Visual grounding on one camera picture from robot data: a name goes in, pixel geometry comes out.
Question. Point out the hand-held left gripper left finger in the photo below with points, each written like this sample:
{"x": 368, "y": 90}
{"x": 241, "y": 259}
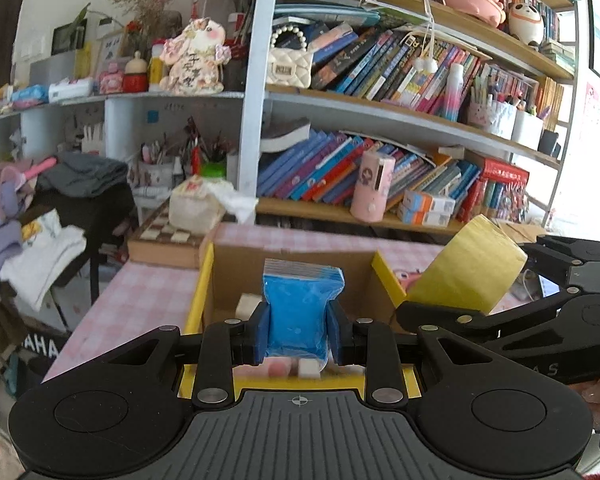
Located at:
{"x": 261, "y": 335}

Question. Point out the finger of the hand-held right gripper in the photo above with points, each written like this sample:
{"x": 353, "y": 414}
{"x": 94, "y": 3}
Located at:
{"x": 570, "y": 252}
{"x": 445, "y": 320}

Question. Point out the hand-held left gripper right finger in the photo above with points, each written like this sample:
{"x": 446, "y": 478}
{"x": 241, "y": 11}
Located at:
{"x": 336, "y": 335}

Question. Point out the blue tissue packet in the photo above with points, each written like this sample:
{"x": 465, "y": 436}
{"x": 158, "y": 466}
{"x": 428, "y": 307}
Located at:
{"x": 300, "y": 310}

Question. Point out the yellow tape roll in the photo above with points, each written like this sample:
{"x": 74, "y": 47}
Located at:
{"x": 460, "y": 260}

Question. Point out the yellow cardboard box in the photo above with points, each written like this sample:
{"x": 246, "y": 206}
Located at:
{"x": 230, "y": 270}

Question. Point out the white storage container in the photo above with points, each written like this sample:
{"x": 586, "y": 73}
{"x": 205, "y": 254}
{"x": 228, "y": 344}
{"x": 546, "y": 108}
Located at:
{"x": 527, "y": 130}

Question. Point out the shiny colourful card pack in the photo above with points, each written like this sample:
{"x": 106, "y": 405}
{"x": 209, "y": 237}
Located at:
{"x": 505, "y": 200}

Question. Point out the orange-white small box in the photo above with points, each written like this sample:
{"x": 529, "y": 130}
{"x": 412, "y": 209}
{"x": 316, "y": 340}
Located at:
{"x": 422, "y": 217}

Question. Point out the red boxed book set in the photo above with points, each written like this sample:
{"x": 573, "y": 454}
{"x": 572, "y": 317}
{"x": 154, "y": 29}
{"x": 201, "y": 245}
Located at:
{"x": 500, "y": 170}

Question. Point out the orange and white boxes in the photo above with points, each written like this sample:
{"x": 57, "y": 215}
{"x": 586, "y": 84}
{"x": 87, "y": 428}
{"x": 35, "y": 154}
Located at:
{"x": 427, "y": 201}

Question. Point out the wooden chessboard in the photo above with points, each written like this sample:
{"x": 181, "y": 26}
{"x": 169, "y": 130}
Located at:
{"x": 160, "y": 240}

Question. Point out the pink cylindrical device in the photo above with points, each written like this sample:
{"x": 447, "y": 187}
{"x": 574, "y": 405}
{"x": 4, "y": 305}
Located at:
{"x": 372, "y": 190}

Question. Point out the clear marker holder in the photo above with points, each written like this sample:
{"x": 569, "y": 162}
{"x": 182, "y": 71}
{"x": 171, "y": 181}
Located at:
{"x": 492, "y": 120}

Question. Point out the row of yellow books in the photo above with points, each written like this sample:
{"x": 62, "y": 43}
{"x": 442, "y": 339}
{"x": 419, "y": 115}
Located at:
{"x": 550, "y": 100}

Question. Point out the row of blue-spined books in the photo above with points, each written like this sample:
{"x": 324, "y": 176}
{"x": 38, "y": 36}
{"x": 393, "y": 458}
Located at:
{"x": 305, "y": 170}

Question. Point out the pink-blue gradient bottle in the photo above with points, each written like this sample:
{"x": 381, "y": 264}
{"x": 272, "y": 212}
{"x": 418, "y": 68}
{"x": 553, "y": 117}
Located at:
{"x": 452, "y": 95}

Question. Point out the thick paperback book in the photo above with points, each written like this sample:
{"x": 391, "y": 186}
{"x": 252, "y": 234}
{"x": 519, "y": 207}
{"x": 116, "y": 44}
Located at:
{"x": 285, "y": 135}

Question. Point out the bunch of brushes and pens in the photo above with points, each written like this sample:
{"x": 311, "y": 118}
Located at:
{"x": 195, "y": 142}

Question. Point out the white-framed wooden bookshelf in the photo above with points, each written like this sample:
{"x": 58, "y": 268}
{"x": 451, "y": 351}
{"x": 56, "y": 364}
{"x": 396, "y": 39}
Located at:
{"x": 252, "y": 110}

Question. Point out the white printed t-shirt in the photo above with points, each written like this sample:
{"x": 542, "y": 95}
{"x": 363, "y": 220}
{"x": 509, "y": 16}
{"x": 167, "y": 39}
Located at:
{"x": 45, "y": 260}

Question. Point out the black instrument bag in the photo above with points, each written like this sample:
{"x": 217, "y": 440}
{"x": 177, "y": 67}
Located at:
{"x": 30, "y": 350}

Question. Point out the panda plush toy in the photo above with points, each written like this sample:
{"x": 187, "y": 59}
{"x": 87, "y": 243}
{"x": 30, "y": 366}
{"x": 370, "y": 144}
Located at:
{"x": 526, "y": 25}

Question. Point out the grey folded garment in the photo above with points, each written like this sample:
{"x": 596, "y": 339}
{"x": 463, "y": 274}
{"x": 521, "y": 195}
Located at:
{"x": 85, "y": 175}

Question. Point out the blue sticky note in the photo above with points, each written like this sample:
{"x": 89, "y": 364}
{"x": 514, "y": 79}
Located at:
{"x": 152, "y": 116}

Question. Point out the white side shelf unit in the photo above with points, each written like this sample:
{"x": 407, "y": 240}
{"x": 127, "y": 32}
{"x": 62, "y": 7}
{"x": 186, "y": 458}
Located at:
{"x": 125, "y": 130}

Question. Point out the row of dark mixed books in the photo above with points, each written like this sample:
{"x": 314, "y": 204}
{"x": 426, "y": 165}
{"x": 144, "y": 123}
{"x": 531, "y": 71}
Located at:
{"x": 380, "y": 70}

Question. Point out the white quilted handbag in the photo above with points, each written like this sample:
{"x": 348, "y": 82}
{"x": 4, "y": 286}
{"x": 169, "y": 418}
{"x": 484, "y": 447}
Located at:
{"x": 287, "y": 67}

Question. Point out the purple garment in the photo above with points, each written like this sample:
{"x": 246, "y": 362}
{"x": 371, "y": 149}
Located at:
{"x": 0, "y": 230}

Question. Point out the floral plush rabbit doll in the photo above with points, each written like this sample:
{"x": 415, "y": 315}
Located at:
{"x": 192, "y": 60}

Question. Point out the red jar wooden lid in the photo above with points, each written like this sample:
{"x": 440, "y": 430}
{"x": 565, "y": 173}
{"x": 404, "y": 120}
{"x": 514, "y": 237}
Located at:
{"x": 135, "y": 80}

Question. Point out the yellow-white bottle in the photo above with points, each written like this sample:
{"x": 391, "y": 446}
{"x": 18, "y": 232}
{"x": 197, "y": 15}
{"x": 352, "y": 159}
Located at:
{"x": 156, "y": 67}

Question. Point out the pink gift box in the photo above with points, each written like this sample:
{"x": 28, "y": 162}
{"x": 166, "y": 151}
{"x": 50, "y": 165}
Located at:
{"x": 110, "y": 80}

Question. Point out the white wipes pack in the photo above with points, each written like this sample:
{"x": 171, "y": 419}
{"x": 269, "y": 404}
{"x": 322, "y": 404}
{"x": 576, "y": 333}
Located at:
{"x": 70, "y": 90}

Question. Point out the teal flat book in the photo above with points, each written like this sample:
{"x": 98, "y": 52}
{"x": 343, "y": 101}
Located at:
{"x": 325, "y": 12}

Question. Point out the blue-pink wipes pack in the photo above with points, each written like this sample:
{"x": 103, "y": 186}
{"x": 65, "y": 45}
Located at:
{"x": 30, "y": 95}

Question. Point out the grey box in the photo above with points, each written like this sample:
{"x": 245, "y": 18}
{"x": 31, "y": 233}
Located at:
{"x": 52, "y": 72}

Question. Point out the dried flower bouquet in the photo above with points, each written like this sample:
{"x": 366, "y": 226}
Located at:
{"x": 152, "y": 5}

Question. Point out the black picture frame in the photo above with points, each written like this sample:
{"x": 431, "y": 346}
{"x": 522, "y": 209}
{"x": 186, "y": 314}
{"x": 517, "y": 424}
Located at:
{"x": 69, "y": 37}

